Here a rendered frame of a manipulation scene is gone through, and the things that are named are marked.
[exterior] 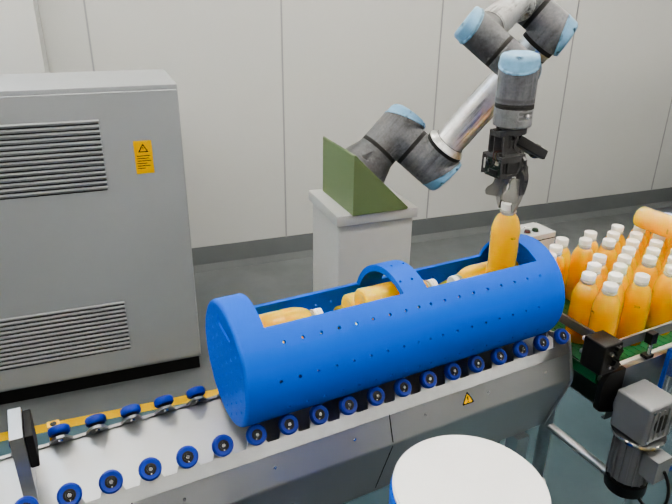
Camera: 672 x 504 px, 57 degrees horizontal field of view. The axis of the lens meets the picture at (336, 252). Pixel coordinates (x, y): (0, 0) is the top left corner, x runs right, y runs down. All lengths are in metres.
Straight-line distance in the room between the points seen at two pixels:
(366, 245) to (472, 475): 1.23
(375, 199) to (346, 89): 2.24
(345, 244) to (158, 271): 1.10
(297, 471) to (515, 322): 0.64
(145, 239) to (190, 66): 1.47
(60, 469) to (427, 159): 1.52
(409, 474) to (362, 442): 0.33
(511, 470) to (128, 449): 0.80
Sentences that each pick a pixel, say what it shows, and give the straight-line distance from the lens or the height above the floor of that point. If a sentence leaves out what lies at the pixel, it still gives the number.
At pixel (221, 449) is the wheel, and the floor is 0.96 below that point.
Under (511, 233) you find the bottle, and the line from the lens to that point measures 1.61.
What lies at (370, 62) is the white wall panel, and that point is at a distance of 4.40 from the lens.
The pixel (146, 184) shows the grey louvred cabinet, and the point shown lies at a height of 1.02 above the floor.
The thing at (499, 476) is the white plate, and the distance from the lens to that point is 1.23.
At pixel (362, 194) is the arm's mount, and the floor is 1.18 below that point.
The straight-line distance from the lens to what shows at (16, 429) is 1.34.
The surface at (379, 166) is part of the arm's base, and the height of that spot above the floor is 1.25.
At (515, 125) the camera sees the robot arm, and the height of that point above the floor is 1.56.
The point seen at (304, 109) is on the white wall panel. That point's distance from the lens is 4.28.
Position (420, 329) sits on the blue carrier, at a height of 1.14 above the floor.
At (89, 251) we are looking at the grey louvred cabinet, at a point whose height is 0.74.
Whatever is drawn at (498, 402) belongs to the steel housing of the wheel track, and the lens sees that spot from 1.72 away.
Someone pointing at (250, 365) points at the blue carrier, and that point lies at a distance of 1.25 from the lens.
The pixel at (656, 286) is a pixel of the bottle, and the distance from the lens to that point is 2.04.
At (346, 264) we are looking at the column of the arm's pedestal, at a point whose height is 0.90.
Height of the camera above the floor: 1.86
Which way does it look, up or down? 24 degrees down
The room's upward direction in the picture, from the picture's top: 1 degrees clockwise
